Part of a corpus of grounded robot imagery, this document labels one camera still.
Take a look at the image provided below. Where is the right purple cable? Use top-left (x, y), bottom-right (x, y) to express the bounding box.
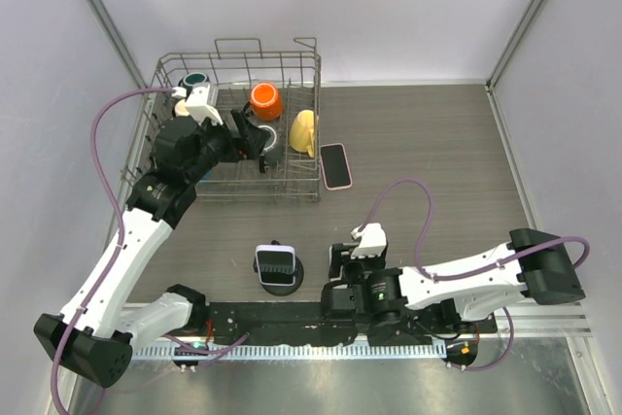
top-left (362, 180), bottom-right (592, 372)

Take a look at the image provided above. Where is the yellow mug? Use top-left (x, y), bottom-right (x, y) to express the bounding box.
top-left (289, 110), bottom-right (317, 157)

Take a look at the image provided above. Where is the orange mug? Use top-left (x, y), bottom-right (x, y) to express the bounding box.
top-left (243, 82), bottom-right (283, 121)

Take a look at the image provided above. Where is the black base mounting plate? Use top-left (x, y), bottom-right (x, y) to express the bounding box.
top-left (206, 301), bottom-right (498, 347)

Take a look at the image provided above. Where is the dark green mug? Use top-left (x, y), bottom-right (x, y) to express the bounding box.
top-left (178, 72), bottom-right (210, 92)

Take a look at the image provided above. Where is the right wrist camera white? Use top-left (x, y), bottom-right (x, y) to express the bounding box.
top-left (351, 223), bottom-right (387, 259)

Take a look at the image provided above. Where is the phone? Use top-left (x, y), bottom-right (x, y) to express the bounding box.
top-left (320, 143), bottom-right (353, 190)
top-left (255, 244), bottom-right (296, 287)

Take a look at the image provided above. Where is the white slotted cable duct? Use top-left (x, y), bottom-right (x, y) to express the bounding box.
top-left (132, 340), bottom-right (446, 363)

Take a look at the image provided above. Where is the cream ribbed mug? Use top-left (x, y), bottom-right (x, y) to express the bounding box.
top-left (174, 99), bottom-right (190, 117)

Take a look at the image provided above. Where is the purple cable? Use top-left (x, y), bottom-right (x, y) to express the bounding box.
top-left (362, 180), bottom-right (592, 372)
top-left (50, 86), bottom-right (252, 415)

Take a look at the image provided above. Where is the grey mug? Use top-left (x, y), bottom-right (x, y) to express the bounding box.
top-left (259, 125), bottom-right (284, 174)

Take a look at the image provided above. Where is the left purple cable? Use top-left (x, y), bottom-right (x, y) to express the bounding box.
top-left (50, 86), bottom-right (252, 415)

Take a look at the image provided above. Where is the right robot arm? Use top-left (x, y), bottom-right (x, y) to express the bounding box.
top-left (320, 223), bottom-right (585, 345)

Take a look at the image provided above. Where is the grey wire dish rack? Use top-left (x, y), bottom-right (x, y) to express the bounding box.
top-left (151, 36), bottom-right (322, 201)

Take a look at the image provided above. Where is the black round-base phone stand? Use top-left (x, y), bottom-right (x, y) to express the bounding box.
top-left (253, 240), bottom-right (304, 296)

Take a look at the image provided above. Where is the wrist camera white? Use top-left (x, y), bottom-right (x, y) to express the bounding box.
top-left (351, 223), bottom-right (387, 259)
top-left (172, 84), bottom-right (224, 125)

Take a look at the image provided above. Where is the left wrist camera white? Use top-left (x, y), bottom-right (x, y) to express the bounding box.
top-left (172, 84), bottom-right (224, 125)

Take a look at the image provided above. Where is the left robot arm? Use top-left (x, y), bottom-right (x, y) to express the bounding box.
top-left (34, 106), bottom-right (266, 388)

